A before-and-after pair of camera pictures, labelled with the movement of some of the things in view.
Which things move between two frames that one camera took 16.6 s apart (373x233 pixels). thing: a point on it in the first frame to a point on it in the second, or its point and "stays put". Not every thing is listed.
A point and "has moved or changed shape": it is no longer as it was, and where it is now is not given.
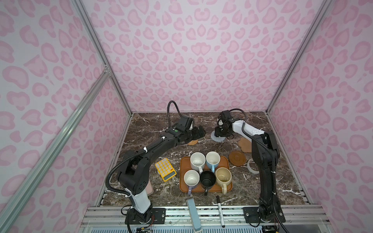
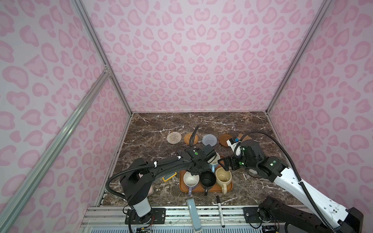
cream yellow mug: x=223 y=176 stays put
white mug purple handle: x=191 y=179 stays put
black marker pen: x=219 y=205 stays put
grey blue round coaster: x=216 y=139 to x=209 y=139
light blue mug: x=212 y=158 stays put
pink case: x=149 y=189 stays put
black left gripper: x=197 y=135 to x=196 y=172
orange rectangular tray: x=185 y=165 stays put
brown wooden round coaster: x=237 y=158 has moved or changed shape
